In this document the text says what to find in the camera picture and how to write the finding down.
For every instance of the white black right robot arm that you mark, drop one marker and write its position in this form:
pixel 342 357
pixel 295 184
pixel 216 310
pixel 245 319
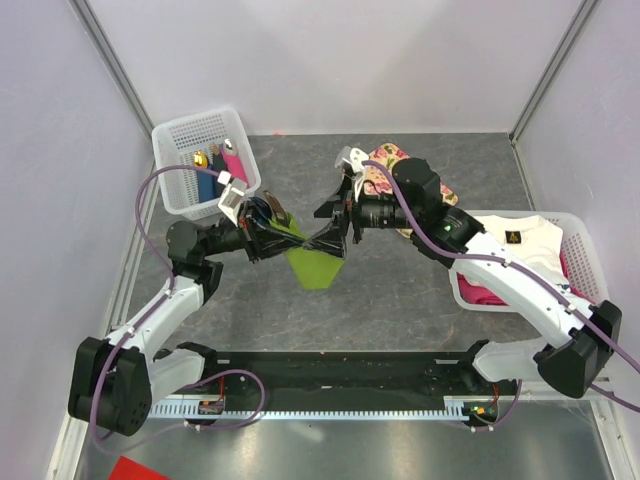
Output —
pixel 578 337

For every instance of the aluminium rail profile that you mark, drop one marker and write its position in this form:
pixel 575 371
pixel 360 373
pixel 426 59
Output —
pixel 539 390

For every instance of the white perforated plastic basket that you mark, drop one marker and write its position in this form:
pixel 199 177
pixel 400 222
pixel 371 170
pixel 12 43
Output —
pixel 177 141

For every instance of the pink rolled napkin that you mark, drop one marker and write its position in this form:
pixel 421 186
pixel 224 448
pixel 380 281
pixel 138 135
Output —
pixel 235 167

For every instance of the silver table knife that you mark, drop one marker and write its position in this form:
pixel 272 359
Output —
pixel 279 214

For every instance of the pink folded garment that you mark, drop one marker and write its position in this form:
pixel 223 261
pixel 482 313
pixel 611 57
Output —
pixel 467 294

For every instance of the white folded t-shirt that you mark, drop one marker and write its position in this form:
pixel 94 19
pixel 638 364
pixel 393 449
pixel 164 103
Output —
pixel 534 240

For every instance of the dark grey rolled napkin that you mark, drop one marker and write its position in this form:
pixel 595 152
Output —
pixel 218 163

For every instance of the grey slotted cable duct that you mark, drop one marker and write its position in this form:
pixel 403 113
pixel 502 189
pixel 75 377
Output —
pixel 197 408

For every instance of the green paper napkin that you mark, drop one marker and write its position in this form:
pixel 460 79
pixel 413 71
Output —
pixel 314 270

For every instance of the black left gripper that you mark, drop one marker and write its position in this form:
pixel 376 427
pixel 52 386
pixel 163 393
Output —
pixel 261 240

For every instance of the blue metallic fork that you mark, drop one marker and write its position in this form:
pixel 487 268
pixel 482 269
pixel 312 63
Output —
pixel 262 208

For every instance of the red sheet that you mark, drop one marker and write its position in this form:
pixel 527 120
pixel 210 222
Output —
pixel 127 469

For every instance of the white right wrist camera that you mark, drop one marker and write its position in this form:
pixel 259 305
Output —
pixel 353 158

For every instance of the blue rolled napkin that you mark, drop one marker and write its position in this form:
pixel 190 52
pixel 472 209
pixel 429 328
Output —
pixel 206 186

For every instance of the floral rectangular tray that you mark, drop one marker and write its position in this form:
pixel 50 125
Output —
pixel 390 155

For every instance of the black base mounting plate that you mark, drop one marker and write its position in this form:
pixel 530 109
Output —
pixel 361 381

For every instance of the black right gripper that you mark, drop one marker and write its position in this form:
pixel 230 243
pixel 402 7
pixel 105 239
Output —
pixel 332 239

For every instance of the white laundry basket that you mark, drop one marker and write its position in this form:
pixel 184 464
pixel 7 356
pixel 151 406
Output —
pixel 585 271

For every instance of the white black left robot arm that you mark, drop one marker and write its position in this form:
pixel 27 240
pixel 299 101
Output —
pixel 118 379

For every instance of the gold spoon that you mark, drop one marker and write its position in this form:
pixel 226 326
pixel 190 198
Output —
pixel 200 160

